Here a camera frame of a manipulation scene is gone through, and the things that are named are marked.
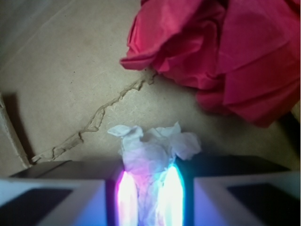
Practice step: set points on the gripper left finger with light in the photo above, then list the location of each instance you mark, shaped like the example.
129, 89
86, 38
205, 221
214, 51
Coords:
69, 193

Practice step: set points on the gripper right finger with light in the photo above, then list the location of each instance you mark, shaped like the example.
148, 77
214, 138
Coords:
230, 190

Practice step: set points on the white paper ball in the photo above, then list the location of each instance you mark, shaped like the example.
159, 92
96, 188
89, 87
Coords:
151, 192

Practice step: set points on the brown paper lined cardboard box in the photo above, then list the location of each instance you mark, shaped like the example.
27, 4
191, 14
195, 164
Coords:
63, 87

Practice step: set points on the crumpled red paper ball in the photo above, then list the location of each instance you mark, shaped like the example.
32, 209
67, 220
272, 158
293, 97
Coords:
242, 56

